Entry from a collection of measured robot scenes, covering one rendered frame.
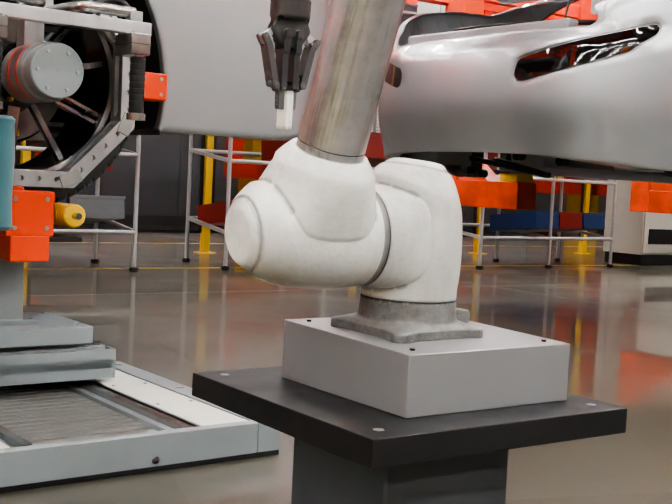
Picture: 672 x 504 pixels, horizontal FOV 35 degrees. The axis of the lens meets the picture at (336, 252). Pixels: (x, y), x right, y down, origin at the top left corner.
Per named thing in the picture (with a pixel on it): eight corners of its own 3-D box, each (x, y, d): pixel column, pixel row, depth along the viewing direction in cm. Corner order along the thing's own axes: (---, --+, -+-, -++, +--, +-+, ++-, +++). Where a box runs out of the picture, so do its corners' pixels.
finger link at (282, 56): (293, 29, 192) (287, 28, 191) (288, 91, 193) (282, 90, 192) (281, 30, 195) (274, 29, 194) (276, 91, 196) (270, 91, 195)
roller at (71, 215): (43, 221, 289) (44, 199, 288) (89, 228, 265) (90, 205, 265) (23, 220, 285) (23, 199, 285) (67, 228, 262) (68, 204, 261)
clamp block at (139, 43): (133, 58, 256) (134, 36, 256) (150, 55, 249) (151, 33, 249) (114, 55, 253) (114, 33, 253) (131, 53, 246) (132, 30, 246)
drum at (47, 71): (50, 106, 265) (52, 49, 264) (86, 104, 248) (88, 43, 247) (-6, 101, 256) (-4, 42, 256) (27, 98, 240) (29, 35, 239)
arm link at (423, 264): (479, 302, 168) (489, 163, 167) (388, 305, 158) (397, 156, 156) (415, 288, 182) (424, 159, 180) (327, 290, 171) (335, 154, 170)
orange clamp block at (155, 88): (122, 99, 278) (153, 102, 283) (136, 98, 271) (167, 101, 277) (123, 72, 277) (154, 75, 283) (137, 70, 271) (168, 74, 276)
